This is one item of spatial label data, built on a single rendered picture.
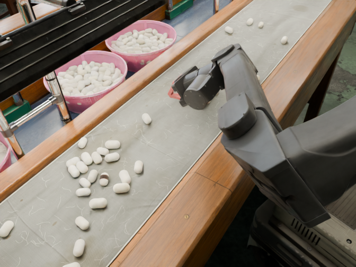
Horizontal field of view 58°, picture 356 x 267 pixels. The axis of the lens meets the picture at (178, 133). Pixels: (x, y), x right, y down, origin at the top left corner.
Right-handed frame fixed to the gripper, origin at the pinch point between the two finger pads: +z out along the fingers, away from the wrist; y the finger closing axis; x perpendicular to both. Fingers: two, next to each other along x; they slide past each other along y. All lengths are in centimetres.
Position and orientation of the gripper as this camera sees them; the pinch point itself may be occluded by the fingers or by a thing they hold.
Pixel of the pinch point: (170, 94)
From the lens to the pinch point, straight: 90.0
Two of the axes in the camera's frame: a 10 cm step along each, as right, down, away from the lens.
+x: 5.6, 7.9, 2.6
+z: -6.1, 1.8, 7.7
